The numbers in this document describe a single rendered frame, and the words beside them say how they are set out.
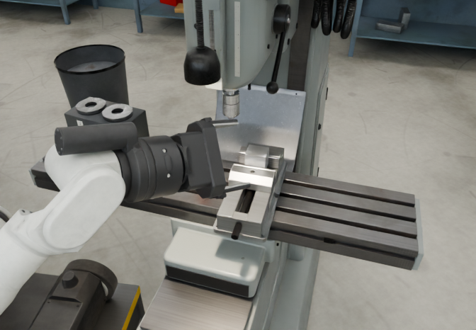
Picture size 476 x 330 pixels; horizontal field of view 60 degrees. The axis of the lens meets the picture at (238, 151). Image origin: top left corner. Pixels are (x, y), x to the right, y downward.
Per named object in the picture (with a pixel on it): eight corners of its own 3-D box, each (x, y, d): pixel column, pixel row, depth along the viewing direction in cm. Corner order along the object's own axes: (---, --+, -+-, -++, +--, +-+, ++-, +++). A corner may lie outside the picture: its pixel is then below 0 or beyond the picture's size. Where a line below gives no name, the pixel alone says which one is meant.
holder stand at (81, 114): (132, 178, 130) (121, 125, 118) (76, 161, 137) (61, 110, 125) (153, 157, 139) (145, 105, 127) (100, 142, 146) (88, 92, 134)
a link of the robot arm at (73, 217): (137, 188, 52) (61, 275, 49) (109, 162, 58) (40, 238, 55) (101, 160, 47) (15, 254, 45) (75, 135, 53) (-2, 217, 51)
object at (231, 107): (242, 114, 112) (242, 96, 108) (227, 118, 110) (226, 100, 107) (235, 106, 115) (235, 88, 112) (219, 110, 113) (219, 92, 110)
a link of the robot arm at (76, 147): (156, 210, 56) (70, 229, 49) (122, 179, 64) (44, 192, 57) (161, 132, 52) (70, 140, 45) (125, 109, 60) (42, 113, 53)
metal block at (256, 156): (264, 174, 118) (265, 157, 115) (244, 171, 120) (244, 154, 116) (268, 163, 122) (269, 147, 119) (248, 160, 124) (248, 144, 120)
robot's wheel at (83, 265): (67, 299, 157) (53, 266, 145) (73, 288, 161) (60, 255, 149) (117, 306, 155) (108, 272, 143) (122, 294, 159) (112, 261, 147)
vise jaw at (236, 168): (271, 193, 114) (272, 183, 112) (228, 185, 116) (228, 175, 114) (275, 180, 119) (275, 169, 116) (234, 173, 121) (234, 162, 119)
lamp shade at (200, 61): (188, 87, 78) (185, 57, 75) (181, 71, 84) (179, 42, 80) (224, 83, 80) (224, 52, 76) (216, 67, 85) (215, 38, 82)
